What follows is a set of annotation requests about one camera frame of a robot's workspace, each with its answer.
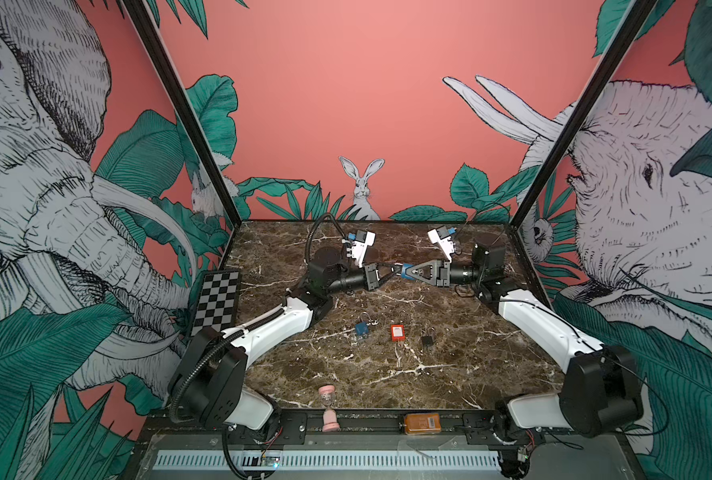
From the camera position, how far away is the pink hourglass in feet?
2.41

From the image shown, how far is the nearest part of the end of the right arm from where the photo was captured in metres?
0.67

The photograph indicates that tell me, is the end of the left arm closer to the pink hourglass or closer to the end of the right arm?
the end of the right arm

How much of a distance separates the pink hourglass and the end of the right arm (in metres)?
0.39
